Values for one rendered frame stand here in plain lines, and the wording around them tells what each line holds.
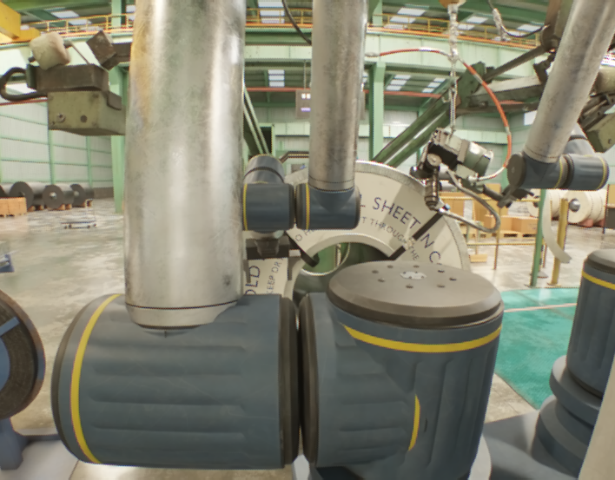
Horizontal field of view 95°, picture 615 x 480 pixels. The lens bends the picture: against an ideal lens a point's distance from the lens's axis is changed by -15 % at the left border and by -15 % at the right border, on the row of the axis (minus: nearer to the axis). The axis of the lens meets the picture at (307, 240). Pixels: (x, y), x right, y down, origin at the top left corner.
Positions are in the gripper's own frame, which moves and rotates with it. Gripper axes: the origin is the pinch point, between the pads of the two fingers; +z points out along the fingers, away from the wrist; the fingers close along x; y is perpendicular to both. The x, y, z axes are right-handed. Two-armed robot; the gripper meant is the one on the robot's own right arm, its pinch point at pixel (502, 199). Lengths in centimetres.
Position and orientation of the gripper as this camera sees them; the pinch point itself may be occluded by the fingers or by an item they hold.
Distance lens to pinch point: 146.4
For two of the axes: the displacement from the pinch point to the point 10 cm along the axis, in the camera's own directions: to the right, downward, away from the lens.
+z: -1.9, 5.1, 8.4
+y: 8.9, 4.4, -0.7
